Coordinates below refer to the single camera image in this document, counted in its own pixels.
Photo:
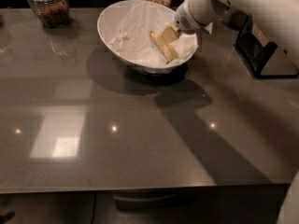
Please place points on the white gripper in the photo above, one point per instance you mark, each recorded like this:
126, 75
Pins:
184, 20

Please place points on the yellow banana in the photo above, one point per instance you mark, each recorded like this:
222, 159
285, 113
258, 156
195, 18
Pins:
156, 38

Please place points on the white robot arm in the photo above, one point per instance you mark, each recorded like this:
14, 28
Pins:
261, 112

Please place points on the white bowl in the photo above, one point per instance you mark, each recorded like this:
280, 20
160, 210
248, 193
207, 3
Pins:
112, 22

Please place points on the white paper liner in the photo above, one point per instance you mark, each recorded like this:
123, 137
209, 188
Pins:
137, 41

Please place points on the white angled stand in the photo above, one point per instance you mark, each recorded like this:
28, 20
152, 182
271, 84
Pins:
208, 29

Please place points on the glass jar with cereal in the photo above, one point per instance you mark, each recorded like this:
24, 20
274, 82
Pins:
237, 19

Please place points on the glass jar with granola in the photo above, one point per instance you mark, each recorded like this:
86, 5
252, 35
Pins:
51, 13

